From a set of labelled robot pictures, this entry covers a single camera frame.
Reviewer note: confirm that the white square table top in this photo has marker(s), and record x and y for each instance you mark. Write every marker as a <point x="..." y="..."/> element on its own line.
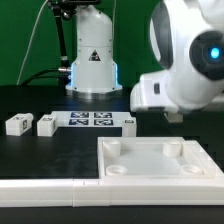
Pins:
<point x="154" y="158"/>

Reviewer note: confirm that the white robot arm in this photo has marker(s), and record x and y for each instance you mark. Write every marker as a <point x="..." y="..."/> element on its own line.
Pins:
<point x="187" y="39"/>

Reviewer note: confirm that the white L-shaped fence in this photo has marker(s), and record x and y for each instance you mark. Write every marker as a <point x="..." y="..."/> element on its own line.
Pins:
<point x="109" y="192"/>

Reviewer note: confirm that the white marker base plate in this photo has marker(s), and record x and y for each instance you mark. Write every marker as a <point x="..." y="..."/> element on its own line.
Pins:
<point x="92" y="119"/>

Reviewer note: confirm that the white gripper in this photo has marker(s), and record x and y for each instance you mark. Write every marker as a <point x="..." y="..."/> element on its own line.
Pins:
<point x="149" y="94"/>

